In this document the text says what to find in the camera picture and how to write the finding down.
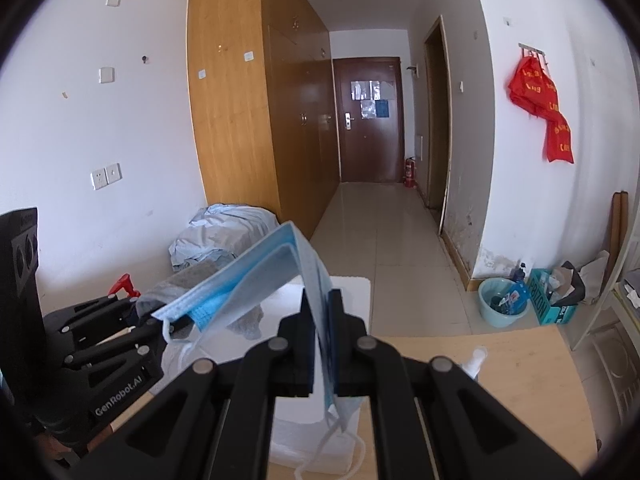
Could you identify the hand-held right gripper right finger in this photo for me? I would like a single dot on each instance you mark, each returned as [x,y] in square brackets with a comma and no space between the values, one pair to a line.
[334,345]

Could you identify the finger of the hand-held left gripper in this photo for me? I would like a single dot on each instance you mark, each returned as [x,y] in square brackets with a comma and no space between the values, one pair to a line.
[115,342]
[85,317]

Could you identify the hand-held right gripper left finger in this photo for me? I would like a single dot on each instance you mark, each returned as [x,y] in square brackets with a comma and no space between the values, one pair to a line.
[306,345]

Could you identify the blue face mask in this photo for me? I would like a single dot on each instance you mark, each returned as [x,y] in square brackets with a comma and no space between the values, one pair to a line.
[280,260]

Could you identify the translucent white storage box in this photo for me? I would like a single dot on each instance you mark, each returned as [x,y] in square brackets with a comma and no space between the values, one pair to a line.
[295,435]

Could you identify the grey towel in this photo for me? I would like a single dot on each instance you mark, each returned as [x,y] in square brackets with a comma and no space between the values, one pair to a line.
[200,280]

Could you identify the white bottle with red cap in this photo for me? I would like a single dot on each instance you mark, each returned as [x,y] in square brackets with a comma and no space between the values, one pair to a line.
[122,287]

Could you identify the pale blue bedding pile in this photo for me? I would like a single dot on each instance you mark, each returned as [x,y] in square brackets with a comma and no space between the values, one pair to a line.
[225,225]

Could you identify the light blue plastic basin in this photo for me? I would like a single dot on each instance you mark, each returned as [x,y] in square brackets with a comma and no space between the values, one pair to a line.
[502,310]

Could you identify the red fire extinguisher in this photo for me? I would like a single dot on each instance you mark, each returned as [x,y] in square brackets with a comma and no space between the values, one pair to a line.
[409,172]

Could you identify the dark brown door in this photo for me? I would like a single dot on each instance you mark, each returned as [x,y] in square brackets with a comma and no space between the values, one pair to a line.
[370,152]

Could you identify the dark pump bottle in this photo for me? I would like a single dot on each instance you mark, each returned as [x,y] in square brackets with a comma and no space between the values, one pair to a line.
[518,274]

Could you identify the teal cardboard box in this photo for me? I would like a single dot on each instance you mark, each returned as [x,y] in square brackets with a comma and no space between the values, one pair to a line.
[542,305]

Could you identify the blue door notice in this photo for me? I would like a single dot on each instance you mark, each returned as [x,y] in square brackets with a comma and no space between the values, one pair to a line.
[382,108]

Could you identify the wooden wardrobe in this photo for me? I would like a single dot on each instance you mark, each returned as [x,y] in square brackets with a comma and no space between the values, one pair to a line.
[235,110]

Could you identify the white door notices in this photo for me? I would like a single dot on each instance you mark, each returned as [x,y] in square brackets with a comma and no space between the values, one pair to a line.
[367,90]

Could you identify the white metal bunk bed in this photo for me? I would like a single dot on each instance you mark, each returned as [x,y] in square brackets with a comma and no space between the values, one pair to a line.
[612,310]

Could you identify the red cloth bag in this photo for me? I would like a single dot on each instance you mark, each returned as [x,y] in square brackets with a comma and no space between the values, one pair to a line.
[560,137]
[530,85]

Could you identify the leaning wooden boards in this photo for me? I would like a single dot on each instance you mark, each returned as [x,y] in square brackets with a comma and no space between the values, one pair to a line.
[618,225]

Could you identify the white wall socket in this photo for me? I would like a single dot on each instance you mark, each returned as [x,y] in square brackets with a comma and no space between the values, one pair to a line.
[113,173]
[98,179]

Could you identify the brown side door frame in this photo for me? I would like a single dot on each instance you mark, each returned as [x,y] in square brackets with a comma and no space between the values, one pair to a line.
[436,110]

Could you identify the metal wall hook rack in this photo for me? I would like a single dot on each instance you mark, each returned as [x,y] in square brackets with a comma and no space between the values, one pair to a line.
[531,49]

